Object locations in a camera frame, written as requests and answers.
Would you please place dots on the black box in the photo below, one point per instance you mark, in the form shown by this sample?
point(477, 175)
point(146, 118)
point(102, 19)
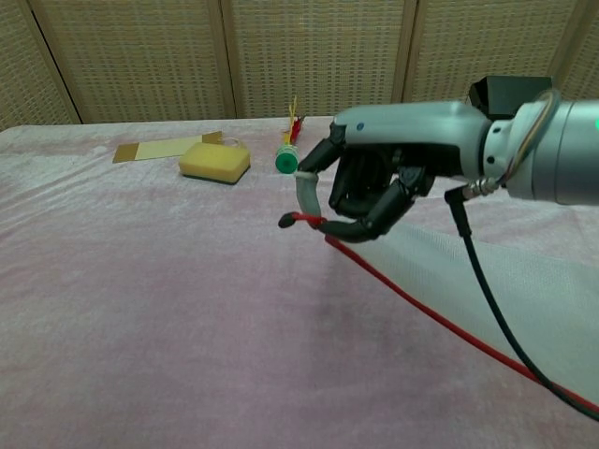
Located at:
point(510, 96)

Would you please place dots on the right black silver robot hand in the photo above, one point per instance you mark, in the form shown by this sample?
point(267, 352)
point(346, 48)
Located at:
point(407, 124)

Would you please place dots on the yellow sponge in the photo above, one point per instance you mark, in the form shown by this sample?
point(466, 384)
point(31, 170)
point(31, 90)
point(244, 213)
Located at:
point(213, 161)

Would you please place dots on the green base feather shuttlecock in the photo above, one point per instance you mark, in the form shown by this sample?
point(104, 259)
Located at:
point(286, 161)

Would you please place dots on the silver zipper pouch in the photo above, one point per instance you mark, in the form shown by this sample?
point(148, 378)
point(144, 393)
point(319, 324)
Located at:
point(444, 280)

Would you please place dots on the pink tablecloth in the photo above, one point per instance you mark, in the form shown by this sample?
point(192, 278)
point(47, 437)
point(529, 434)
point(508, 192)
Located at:
point(164, 304)

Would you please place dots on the bamboo folding screen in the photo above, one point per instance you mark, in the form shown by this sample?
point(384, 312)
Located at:
point(304, 56)

